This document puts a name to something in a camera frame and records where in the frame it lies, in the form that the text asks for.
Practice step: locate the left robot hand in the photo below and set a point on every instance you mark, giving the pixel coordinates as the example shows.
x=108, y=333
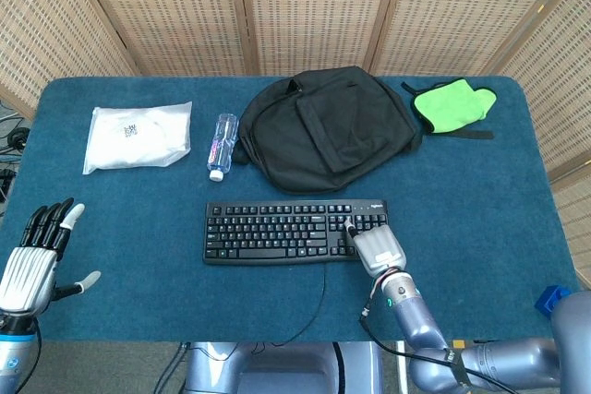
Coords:
x=32, y=255

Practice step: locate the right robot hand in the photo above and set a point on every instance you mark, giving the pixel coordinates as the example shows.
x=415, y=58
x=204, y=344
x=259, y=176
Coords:
x=378, y=248

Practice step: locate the black computer keyboard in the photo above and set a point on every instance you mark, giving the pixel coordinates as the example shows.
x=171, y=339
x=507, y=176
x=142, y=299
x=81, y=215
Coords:
x=277, y=232

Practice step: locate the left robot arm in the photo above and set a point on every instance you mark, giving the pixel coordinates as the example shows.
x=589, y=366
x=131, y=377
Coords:
x=14, y=357

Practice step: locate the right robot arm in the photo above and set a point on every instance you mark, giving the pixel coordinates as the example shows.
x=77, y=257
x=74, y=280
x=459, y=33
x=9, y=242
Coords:
x=461, y=338

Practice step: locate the black fabric backpack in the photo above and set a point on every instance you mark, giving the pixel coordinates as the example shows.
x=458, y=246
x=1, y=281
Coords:
x=332, y=131

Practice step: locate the blue table cloth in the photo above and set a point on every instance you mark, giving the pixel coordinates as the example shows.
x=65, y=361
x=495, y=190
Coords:
x=184, y=274

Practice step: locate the robot torso base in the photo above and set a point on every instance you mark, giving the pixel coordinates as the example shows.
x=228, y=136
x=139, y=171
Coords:
x=277, y=368

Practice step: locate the white plastic package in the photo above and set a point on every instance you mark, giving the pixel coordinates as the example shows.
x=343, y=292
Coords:
x=138, y=135

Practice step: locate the blue block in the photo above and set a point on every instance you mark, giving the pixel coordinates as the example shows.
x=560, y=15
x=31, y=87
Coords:
x=550, y=298

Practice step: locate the clear plastic water bottle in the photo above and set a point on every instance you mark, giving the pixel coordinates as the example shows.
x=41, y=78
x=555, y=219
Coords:
x=222, y=142

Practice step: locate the woven wooden folding screen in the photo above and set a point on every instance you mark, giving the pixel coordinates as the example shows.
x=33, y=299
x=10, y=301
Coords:
x=295, y=6

